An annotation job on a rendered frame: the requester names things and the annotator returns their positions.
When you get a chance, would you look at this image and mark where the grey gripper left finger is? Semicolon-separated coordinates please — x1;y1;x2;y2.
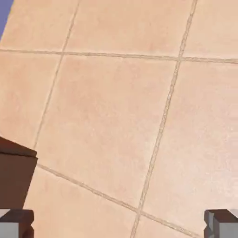
0;209;35;238

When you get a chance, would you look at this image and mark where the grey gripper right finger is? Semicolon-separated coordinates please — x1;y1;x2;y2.
204;209;238;238

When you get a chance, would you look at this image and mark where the dark brown wooden cabinet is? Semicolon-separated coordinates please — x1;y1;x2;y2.
0;136;39;210

